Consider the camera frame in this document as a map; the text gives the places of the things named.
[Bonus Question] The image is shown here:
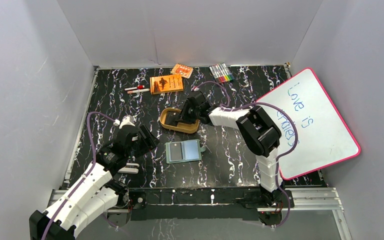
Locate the mint green card holder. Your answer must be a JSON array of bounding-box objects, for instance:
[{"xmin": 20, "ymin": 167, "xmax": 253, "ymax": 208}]
[{"xmin": 164, "ymin": 139, "xmax": 206, "ymax": 164}]

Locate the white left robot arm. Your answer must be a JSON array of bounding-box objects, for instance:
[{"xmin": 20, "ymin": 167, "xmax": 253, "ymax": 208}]
[{"xmin": 29, "ymin": 115, "xmax": 159, "ymax": 240}]

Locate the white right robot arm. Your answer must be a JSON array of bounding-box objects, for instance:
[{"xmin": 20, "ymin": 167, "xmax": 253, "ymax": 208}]
[{"xmin": 174, "ymin": 91, "xmax": 282, "ymax": 207}]

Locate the black credit card stack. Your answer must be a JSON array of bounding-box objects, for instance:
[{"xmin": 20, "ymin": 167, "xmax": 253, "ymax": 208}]
[{"xmin": 164, "ymin": 110, "xmax": 179, "ymax": 127}]

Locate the small orange card box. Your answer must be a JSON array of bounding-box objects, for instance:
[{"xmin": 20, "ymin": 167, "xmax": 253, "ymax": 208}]
[{"xmin": 170, "ymin": 63, "xmax": 194, "ymax": 79}]

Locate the orange oval tray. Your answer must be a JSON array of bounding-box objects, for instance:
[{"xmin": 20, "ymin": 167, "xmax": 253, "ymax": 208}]
[{"xmin": 159, "ymin": 107, "xmax": 200, "ymax": 134}]

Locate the white clip block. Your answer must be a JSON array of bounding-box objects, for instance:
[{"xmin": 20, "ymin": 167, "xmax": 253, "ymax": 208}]
[{"xmin": 118, "ymin": 163, "xmax": 140, "ymax": 174}]

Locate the orange book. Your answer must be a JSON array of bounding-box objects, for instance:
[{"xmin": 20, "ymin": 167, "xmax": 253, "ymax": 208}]
[{"xmin": 150, "ymin": 74, "xmax": 184, "ymax": 95}]

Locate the white marker pen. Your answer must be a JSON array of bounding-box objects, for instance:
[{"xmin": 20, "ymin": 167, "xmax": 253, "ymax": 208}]
[{"xmin": 127, "ymin": 88, "xmax": 150, "ymax": 94}]

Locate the coloured marker pack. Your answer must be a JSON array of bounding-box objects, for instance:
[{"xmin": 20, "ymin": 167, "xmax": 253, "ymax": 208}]
[{"xmin": 209, "ymin": 62, "xmax": 235, "ymax": 84}]

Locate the red capped marker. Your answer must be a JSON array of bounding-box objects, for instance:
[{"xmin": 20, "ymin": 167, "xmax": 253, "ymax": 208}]
[{"xmin": 124, "ymin": 85, "xmax": 145, "ymax": 91}]

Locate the pink framed whiteboard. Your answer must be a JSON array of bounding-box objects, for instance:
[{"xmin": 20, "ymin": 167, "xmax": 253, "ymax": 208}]
[{"xmin": 259, "ymin": 68, "xmax": 361, "ymax": 180}]

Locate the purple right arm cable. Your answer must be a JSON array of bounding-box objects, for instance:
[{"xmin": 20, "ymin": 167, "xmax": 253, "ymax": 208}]
[{"xmin": 191, "ymin": 81, "xmax": 300, "ymax": 229}]

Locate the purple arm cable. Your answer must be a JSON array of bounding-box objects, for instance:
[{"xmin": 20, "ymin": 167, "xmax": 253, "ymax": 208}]
[
  {"xmin": 41, "ymin": 111, "xmax": 120, "ymax": 240},
  {"xmin": 191, "ymin": 81, "xmax": 300, "ymax": 229}
]

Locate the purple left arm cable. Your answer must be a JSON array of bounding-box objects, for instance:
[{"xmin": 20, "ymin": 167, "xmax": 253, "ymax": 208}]
[{"xmin": 41, "ymin": 111, "xmax": 120, "ymax": 240}]

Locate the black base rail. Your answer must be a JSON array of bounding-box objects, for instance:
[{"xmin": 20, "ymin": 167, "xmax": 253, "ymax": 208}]
[{"xmin": 105, "ymin": 186, "xmax": 295, "ymax": 226}]

